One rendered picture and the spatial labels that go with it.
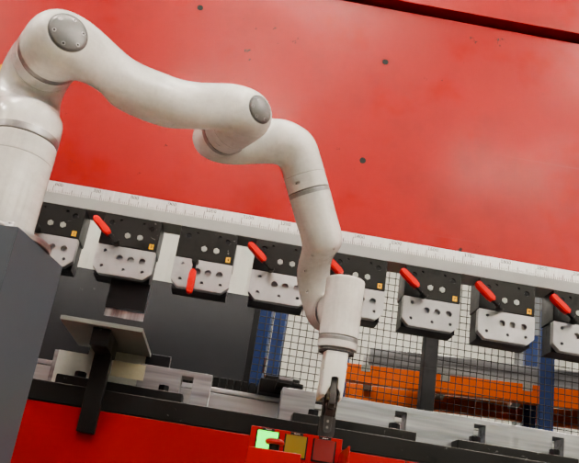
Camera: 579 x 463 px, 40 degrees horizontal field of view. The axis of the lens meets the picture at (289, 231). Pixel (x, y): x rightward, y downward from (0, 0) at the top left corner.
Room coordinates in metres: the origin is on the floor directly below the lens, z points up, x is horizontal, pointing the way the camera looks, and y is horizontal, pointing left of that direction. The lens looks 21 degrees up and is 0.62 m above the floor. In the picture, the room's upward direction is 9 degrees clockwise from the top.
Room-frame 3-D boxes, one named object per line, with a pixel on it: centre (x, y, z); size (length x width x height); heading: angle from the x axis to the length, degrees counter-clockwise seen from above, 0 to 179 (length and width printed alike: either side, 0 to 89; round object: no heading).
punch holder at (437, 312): (1.99, -0.39, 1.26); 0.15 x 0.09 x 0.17; 92
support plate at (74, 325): (1.81, 0.38, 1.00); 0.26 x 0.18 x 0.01; 2
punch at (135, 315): (1.96, 0.38, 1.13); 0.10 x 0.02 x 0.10; 92
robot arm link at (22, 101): (1.27, 0.50, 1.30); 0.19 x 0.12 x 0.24; 32
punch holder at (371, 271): (1.98, -0.19, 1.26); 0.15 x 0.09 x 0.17; 92
